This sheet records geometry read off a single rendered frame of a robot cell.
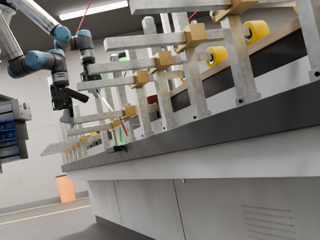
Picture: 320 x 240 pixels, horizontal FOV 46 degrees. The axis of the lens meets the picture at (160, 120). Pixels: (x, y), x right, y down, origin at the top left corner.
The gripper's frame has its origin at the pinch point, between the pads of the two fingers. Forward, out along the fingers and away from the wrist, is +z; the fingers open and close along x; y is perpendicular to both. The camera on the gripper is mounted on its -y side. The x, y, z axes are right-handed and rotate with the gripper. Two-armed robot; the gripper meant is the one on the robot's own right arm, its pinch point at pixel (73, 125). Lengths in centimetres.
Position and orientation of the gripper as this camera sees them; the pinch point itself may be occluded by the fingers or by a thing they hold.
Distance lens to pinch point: 175.9
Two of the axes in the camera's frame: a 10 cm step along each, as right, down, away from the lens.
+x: 3.6, -1.5, -9.2
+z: 1.9, 9.8, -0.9
